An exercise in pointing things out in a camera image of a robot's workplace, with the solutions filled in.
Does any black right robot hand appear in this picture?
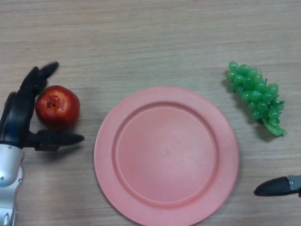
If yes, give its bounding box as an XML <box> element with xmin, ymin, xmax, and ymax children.
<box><xmin>253</xmin><ymin>174</ymin><xmax>301</xmax><ymax>198</ymax></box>

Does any red apple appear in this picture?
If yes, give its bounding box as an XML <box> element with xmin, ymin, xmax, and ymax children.
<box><xmin>35</xmin><ymin>85</ymin><xmax>81</xmax><ymax>131</ymax></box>

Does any pink round plate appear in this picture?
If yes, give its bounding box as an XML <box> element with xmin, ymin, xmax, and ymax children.
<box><xmin>93</xmin><ymin>86</ymin><xmax>240</xmax><ymax>226</ymax></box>

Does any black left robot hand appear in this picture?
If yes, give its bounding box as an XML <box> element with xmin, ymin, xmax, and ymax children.
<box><xmin>0</xmin><ymin>61</ymin><xmax>85</xmax><ymax>152</ymax></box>

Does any green grape bunch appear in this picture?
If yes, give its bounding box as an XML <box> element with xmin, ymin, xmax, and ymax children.
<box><xmin>225</xmin><ymin>60</ymin><xmax>287</xmax><ymax>136</ymax></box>

